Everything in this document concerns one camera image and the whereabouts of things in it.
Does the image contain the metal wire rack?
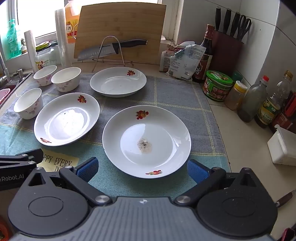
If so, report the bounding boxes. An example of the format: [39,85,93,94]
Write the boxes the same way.
[92,36,134,72]

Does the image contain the black binder clip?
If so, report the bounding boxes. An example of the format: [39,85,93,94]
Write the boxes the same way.
[168,40,183,52]

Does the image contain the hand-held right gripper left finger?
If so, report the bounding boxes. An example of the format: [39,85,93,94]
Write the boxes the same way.
[28,157,112,207]

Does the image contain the tall cling film roll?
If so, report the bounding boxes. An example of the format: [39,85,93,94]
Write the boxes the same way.
[55,9,72,67]

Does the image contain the brown tool handle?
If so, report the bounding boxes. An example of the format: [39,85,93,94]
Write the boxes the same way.
[275,189,296,208]

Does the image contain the white bowl pink flower print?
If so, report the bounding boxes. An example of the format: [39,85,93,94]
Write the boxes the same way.
[33,65,57,87]
[51,67,81,93]
[13,88,43,120]

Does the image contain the metal sink post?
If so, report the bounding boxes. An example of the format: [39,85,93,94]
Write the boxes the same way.
[13,69,31,80]

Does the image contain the bamboo cutting board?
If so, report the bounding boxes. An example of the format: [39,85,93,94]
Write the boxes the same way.
[73,4,167,65]

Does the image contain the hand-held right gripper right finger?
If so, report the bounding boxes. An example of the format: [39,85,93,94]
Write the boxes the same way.
[173,159,258,205]

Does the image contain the glass jar yellow lid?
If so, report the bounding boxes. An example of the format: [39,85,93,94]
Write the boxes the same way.
[35,41,57,70]

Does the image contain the large white food packet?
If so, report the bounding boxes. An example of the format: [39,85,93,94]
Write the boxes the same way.
[165,44,207,81]

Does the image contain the oil bottle gold cap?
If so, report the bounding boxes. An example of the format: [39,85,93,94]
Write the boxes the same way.
[254,70,294,128]

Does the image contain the dark brown knife block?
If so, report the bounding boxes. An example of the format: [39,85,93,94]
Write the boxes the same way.
[209,30,244,77]

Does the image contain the green dish soap bottle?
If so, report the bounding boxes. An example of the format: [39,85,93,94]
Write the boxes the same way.
[6,19,22,58]

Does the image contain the dark sauce bottle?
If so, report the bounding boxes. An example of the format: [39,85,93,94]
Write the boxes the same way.
[192,24,215,83]

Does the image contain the steel sink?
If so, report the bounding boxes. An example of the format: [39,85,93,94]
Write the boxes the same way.
[0,72,33,109]

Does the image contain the orange jug yellow label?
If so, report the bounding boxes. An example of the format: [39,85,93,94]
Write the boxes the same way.
[64,0,82,44]

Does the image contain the metal faucet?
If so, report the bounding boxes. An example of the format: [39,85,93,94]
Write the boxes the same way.
[0,54,11,86]

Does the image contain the small white food packet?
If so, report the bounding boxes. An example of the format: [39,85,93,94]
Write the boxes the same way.
[159,50,176,72]

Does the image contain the black handled kitchen knife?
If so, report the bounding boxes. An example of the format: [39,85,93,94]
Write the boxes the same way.
[77,39,148,62]

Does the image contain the white plate fruit print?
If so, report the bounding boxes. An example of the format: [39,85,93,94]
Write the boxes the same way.
[102,105,192,179]
[90,67,147,98]
[34,92,100,147]

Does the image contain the grey teal dish mat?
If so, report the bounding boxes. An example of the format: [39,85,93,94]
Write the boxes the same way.
[0,74,232,200]

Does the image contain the white plastic box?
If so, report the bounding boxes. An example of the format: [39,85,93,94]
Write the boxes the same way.
[267,125,296,166]

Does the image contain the pink basin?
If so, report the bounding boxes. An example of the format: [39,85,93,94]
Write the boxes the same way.
[0,88,12,105]

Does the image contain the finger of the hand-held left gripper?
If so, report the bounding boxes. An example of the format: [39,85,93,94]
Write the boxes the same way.
[0,148,44,167]

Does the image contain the short cling film roll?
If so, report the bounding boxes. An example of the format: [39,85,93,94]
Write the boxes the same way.
[24,30,40,73]

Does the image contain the clear bottle red cap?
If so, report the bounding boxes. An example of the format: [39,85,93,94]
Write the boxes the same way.
[237,75,270,122]

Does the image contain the black handled block knife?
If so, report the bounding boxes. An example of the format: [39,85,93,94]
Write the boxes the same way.
[215,7,222,32]
[231,12,241,37]
[223,9,232,34]

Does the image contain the red sauce bottle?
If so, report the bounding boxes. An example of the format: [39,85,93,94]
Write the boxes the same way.
[269,91,296,133]

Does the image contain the green lid sauce jar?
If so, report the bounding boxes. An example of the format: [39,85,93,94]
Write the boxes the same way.
[203,70,233,102]

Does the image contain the black kitchen scissors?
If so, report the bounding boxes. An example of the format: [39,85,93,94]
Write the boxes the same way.
[237,14,252,41]

